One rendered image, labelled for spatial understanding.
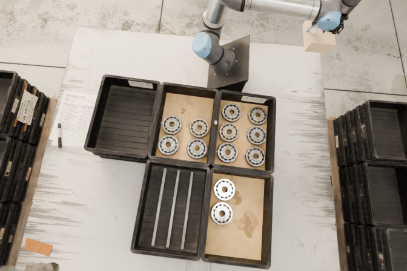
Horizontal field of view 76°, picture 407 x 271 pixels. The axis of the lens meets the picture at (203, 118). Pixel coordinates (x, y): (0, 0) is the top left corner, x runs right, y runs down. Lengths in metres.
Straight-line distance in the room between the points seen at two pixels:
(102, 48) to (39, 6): 1.44
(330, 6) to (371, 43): 2.12
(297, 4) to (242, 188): 0.85
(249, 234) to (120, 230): 0.64
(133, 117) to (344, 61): 2.16
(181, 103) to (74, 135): 0.63
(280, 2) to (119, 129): 0.95
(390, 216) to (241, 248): 1.19
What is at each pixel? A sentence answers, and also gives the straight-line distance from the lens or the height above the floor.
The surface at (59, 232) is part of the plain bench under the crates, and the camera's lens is 1.60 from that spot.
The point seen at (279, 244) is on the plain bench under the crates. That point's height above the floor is 0.70.
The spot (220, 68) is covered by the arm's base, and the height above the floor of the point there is 0.87.
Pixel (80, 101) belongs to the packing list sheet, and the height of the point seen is 0.70.
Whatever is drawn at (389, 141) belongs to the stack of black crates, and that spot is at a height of 0.49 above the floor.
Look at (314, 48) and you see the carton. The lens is 1.43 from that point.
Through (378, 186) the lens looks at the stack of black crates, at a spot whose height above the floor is 0.38.
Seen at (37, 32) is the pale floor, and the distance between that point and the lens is 2.99.
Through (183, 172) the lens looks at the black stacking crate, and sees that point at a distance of 1.34.
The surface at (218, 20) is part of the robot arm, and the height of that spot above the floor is 1.07.
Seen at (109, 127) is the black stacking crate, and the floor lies 0.83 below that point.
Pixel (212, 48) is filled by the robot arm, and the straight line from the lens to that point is 1.39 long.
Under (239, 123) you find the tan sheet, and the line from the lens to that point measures 1.41.
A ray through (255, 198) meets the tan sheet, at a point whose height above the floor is 0.83.
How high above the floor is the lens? 2.16
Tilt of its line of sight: 72 degrees down
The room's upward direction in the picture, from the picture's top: 11 degrees clockwise
